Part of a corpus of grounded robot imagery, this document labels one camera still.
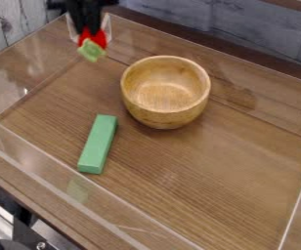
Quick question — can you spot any red plush fruit green stem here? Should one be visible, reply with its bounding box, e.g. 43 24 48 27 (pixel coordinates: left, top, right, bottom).
78 27 107 63

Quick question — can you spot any clear acrylic corner bracket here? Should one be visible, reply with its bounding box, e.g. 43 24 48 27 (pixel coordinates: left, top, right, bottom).
66 15 112 50

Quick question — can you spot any clear acrylic tray wall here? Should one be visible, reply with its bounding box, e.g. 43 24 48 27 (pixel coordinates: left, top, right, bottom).
0 124 203 250

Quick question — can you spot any wooden bowl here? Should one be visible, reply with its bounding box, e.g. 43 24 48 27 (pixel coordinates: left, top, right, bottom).
120 56 211 130

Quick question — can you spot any green rectangular block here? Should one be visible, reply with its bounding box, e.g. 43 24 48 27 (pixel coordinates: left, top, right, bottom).
78 114 118 175

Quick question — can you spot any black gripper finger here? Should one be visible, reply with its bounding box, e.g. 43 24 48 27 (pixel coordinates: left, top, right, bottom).
66 0 86 33
86 0 100 35

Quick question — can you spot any black table clamp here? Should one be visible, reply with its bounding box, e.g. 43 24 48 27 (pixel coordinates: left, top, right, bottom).
12 218 58 250

